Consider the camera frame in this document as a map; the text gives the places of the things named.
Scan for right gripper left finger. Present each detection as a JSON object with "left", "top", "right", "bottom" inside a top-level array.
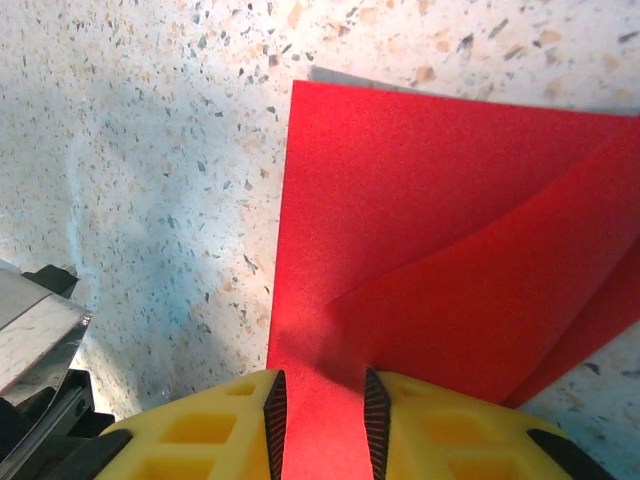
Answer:
[{"left": 79, "top": 368, "right": 290, "bottom": 480}]

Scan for red square paper sheet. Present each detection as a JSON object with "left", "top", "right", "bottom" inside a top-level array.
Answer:
[{"left": 264, "top": 79, "right": 640, "bottom": 480}]

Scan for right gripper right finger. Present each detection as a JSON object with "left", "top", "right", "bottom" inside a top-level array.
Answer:
[{"left": 363, "top": 366, "right": 619, "bottom": 480}]

